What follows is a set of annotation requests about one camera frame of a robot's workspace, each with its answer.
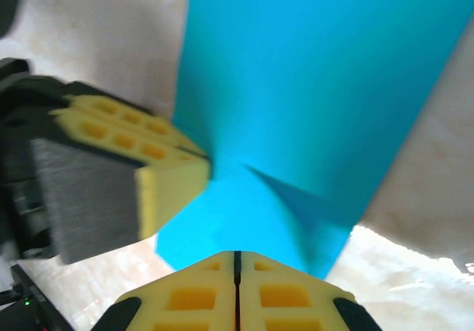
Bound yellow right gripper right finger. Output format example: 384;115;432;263
238;250;382;331

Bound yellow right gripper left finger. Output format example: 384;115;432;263
90;250;236;331

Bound blue paper sheet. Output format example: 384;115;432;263
153;0;474;278

